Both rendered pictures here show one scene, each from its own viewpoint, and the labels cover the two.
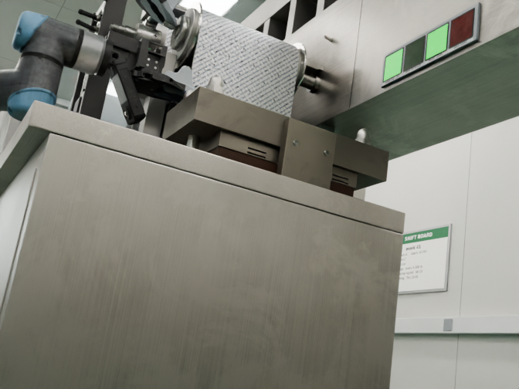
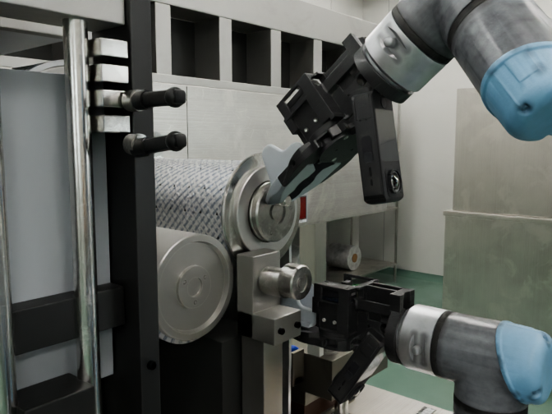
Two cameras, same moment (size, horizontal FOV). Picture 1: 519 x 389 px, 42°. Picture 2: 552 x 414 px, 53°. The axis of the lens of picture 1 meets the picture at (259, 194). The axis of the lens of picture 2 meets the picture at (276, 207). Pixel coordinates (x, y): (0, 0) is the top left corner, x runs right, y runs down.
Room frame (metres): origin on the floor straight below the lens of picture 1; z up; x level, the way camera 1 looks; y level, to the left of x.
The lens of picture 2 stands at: (1.58, 0.85, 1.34)
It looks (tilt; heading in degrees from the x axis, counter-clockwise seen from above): 7 degrees down; 246
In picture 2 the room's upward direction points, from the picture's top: straight up
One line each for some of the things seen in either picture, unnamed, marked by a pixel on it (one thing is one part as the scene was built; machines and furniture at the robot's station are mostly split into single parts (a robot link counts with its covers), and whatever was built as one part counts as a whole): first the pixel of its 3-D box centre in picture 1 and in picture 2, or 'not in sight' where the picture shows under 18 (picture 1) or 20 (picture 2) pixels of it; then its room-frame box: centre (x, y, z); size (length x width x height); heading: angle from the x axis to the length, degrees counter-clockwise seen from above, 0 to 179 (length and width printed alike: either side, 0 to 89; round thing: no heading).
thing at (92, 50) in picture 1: (89, 53); (423, 339); (1.17, 0.35, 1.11); 0.08 x 0.05 x 0.08; 26
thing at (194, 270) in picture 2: not in sight; (129, 270); (1.47, 0.14, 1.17); 0.26 x 0.12 x 0.12; 116
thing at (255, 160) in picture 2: (186, 35); (264, 210); (1.31, 0.20, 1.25); 0.15 x 0.01 x 0.15; 26
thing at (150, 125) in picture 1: (144, 120); (270, 377); (1.32, 0.26, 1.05); 0.06 x 0.05 x 0.31; 116
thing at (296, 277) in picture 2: not in sight; (295, 281); (1.31, 0.29, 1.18); 0.04 x 0.02 x 0.04; 26
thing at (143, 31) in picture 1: (145, 39); not in sight; (1.52, 0.33, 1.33); 0.06 x 0.06 x 0.06; 26
